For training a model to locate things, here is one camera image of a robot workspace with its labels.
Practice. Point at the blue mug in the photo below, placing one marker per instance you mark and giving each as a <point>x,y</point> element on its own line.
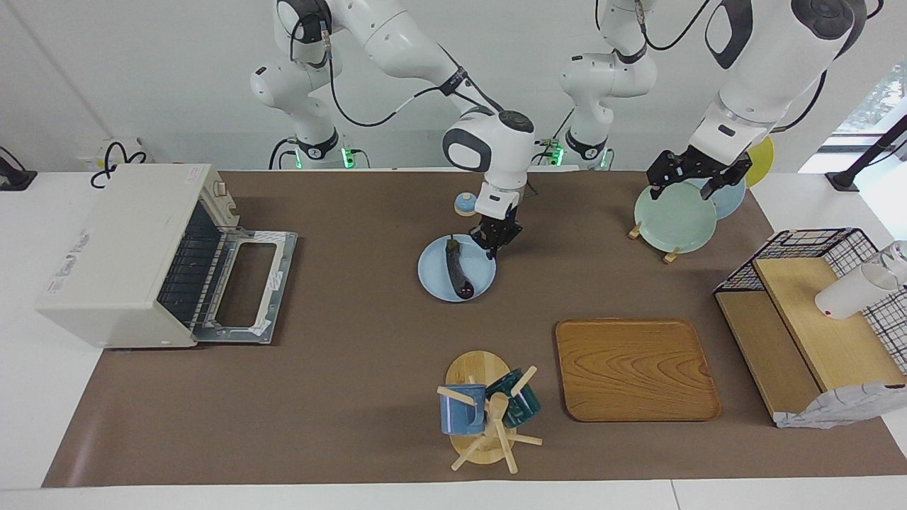
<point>460,414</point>

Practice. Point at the dark purple eggplant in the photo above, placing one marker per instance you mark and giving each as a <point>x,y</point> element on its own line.
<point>457,269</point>

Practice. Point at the white cup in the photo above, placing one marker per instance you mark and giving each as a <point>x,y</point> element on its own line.
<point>847,294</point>

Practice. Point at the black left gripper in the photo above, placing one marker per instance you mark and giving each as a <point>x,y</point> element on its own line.
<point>701,166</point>

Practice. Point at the light blue racked plate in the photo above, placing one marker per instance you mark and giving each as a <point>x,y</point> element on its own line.
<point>731,202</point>

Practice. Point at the black camera stand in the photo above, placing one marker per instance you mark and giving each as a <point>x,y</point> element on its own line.
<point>871,152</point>

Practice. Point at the pale green plate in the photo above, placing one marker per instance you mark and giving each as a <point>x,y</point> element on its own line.
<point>673,219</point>

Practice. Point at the clear glass cup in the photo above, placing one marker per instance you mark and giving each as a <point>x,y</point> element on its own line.
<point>896,258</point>

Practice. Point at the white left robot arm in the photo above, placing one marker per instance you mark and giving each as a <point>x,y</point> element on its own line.
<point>772,57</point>

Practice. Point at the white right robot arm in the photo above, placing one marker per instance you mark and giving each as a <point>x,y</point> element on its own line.
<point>489,145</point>

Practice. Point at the yellow plate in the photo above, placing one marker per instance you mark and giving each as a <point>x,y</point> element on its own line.
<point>764,159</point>

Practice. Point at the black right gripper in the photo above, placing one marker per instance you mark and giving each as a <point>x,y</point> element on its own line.
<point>497,230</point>

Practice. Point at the wooden plate rack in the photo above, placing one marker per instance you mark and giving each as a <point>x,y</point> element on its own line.
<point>671,256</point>

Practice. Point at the white wall socket box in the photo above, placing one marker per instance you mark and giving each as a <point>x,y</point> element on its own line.
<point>88,152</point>

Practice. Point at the white toaster oven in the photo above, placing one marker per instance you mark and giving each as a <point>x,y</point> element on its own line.
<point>106,269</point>

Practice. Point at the brown wooden tray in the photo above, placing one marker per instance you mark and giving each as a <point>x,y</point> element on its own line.
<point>631,372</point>

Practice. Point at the brown table mat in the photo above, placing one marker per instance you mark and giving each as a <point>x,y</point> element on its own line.
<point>340,382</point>

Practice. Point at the wooden mug tree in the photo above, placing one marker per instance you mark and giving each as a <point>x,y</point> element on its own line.
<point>476,368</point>

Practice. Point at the light wooden stepped shelf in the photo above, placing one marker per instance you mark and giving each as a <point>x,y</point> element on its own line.
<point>829,347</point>

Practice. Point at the black table clamp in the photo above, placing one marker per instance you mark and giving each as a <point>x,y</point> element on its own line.
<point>14,178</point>

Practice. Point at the grey white checked cloth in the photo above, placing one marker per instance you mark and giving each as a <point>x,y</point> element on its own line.
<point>836,409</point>

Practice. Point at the dark green mug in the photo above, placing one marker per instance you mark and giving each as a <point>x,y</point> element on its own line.
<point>524,407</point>

